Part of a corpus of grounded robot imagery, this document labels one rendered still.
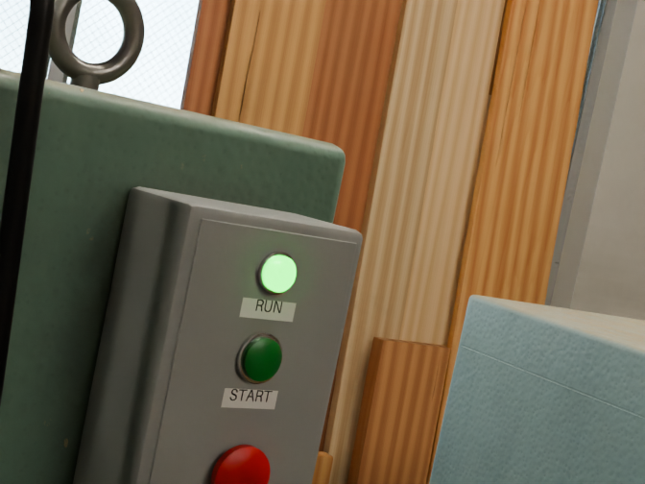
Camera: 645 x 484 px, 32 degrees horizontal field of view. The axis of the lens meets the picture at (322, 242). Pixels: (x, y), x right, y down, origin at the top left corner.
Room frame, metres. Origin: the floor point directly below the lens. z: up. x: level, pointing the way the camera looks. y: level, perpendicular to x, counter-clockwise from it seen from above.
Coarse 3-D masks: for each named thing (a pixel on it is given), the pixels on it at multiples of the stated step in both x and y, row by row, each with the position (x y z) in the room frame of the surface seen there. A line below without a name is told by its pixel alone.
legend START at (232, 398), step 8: (224, 392) 0.51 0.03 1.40; (232, 392) 0.51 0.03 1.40; (240, 392) 0.51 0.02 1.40; (248, 392) 0.51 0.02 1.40; (256, 392) 0.52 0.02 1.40; (264, 392) 0.52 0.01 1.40; (272, 392) 0.52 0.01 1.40; (224, 400) 0.51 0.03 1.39; (232, 400) 0.51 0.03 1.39; (240, 400) 0.51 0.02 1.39; (248, 400) 0.52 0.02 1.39; (256, 400) 0.52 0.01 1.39; (264, 400) 0.52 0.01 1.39; (272, 400) 0.52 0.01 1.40; (256, 408) 0.52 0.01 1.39; (264, 408) 0.52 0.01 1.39; (272, 408) 0.52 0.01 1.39
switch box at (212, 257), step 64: (128, 256) 0.52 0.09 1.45; (192, 256) 0.49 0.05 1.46; (256, 256) 0.51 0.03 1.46; (320, 256) 0.53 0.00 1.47; (128, 320) 0.51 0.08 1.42; (192, 320) 0.49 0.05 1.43; (256, 320) 0.51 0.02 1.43; (320, 320) 0.53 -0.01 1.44; (128, 384) 0.50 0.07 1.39; (192, 384) 0.50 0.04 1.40; (256, 384) 0.52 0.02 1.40; (320, 384) 0.54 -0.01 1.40; (128, 448) 0.50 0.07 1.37; (192, 448) 0.50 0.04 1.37
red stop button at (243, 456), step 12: (228, 456) 0.50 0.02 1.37; (240, 456) 0.51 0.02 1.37; (252, 456) 0.51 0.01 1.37; (264, 456) 0.51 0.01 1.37; (216, 468) 0.50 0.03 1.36; (228, 468) 0.50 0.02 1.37; (240, 468) 0.50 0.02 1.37; (252, 468) 0.51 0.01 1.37; (264, 468) 0.51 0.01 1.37; (216, 480) 0.50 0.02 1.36; (228, 480) 0.50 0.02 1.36; (240, 480) 0.51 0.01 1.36; (252, 480) 0.51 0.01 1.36; (264, 480) 0.51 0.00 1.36
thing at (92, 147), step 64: (0, 128) 0.49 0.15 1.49; (64, 128) 0.51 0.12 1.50; (128, 128) 0.53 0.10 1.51; (192, 128) 0.55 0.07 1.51; (256, 128) 0.58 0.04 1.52; (0, 192) 0.50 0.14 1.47; (64, 192) 0.51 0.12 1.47; (128, 192) 0.53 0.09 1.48; (192, 192) 0.56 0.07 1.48; (256, 192) 0.58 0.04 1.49; (320, 192) 0.60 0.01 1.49; (64, 256) 0.52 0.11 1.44; (64, 320) 0.52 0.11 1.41; (64, 384) 0.53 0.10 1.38; (0, 448) 0.51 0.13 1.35; (64, 448) 0.53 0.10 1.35
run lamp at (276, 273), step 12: (276, 252) 0.51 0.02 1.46; (264, 264) 0.51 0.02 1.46; (276, 264) 0.51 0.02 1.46; (288, 264) 0.51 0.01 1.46; (264, 276) 0.51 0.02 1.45; (276, 276) 0.51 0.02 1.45; (288, 276) 0.51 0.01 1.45; (264, 288) 0.51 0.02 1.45; (276, 288) 0.51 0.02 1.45; (288, 288) 0.52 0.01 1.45
